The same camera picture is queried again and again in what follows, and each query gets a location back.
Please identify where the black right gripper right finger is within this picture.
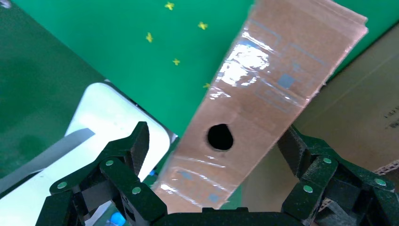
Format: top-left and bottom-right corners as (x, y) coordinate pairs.
(277, 124), (399, 226)

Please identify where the large open cardboard carton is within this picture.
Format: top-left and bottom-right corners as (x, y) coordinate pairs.
(241, 23), (399, 226)

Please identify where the small taped cardboard box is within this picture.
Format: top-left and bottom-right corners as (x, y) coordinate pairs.
(152, 0), (369, 216)

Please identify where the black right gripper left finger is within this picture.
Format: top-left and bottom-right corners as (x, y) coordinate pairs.
(36, 121), (168, 226)

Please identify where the green table cloth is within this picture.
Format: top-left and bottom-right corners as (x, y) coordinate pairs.
(12, 0), (399, 210)

